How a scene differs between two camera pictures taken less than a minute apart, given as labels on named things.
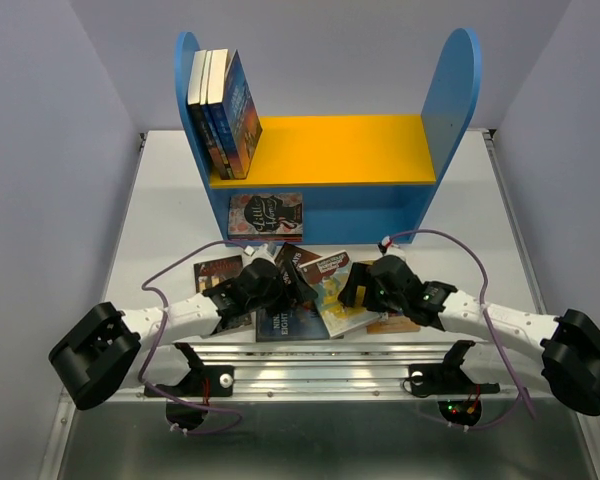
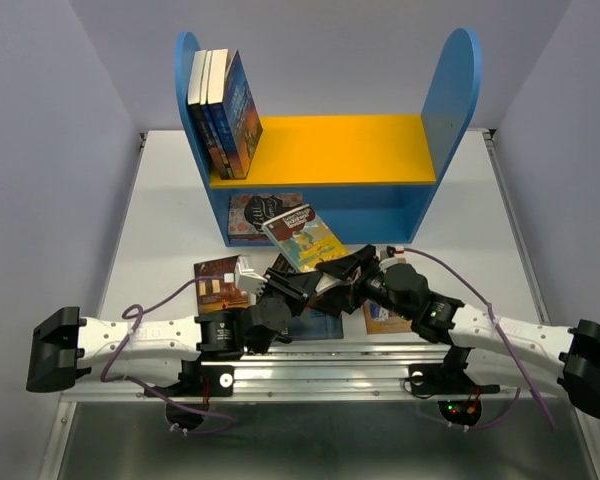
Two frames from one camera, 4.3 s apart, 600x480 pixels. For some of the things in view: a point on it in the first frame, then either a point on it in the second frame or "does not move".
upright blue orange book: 236,119 does not move
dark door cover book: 214,272 does not move
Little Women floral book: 271,217 does not move
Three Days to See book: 288,261 to 332,295
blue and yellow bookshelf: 365,178 does not move
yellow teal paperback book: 326,276 to 304,238
